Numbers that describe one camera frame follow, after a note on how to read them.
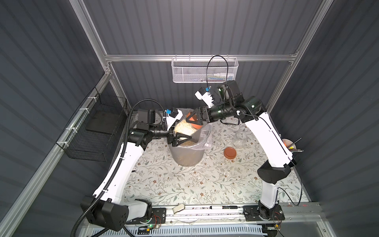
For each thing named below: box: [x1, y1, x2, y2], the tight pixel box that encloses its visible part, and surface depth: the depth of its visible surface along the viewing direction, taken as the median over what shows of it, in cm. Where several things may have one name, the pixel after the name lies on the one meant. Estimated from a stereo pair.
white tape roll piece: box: [172, 203, 186, 215], surface depth 75 cm
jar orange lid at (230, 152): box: [223, 146, 237, 160], surface depth 98 cm
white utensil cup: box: [281, 138, 304, 153], surface depth 90 cm
